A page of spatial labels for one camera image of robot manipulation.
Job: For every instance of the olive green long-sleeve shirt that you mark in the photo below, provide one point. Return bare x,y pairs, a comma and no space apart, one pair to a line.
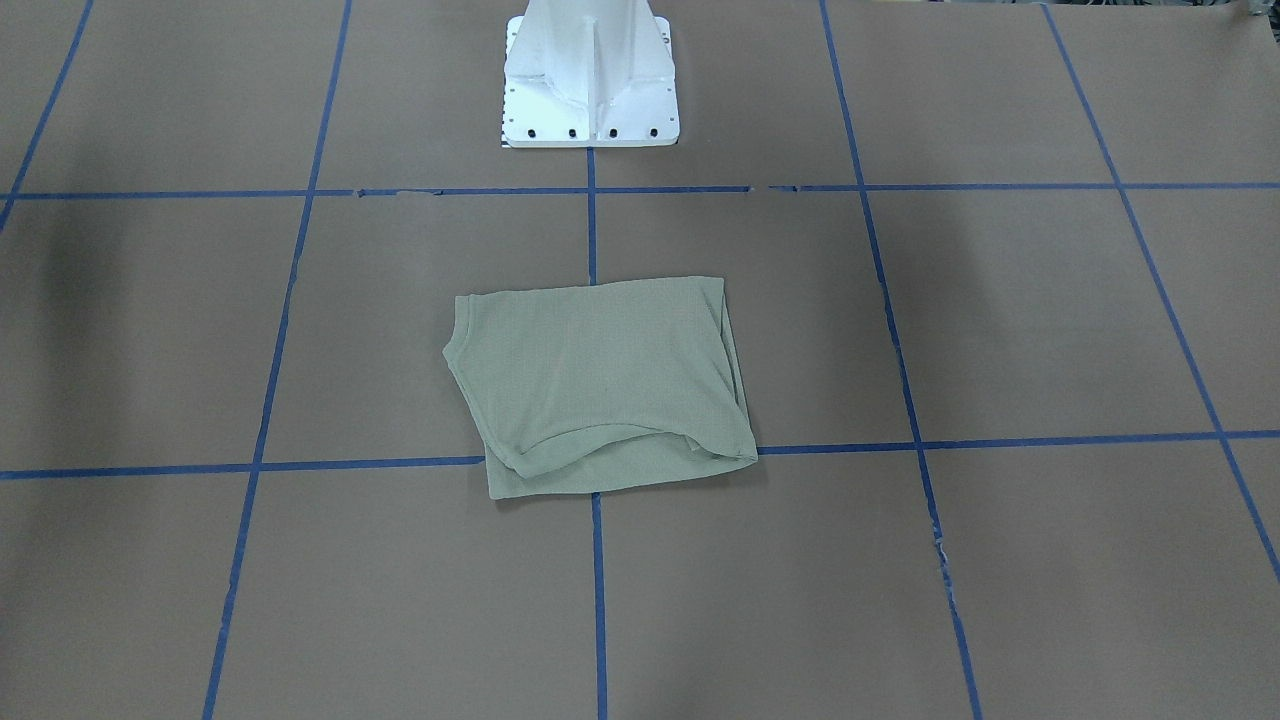
593,389

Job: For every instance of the white metal robot base mount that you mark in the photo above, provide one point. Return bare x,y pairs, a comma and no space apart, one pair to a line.
589,75

